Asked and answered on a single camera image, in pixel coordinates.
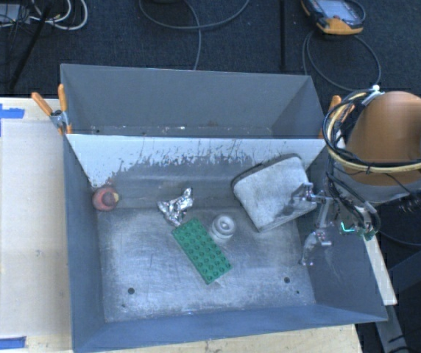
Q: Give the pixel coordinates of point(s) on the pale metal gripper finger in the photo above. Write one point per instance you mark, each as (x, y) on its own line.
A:
(311, 246)
(308, 196)

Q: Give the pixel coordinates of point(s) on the grey sponge pad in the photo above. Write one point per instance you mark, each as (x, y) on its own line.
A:
(275, 191)

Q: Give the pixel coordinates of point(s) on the white ribbed plastic piece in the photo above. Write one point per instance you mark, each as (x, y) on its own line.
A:
(223, 227)

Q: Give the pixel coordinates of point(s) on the green studded flat block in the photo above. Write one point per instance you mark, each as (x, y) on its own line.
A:
(201, 250)

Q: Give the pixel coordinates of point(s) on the crumpled silver foil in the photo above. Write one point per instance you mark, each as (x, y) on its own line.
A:
(175, 206)

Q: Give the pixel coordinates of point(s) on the grey metal bin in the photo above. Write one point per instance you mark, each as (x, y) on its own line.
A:
(181, 278)

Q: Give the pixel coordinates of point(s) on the red and yellow toy fruit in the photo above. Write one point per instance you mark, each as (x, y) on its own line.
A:
(105, 198)

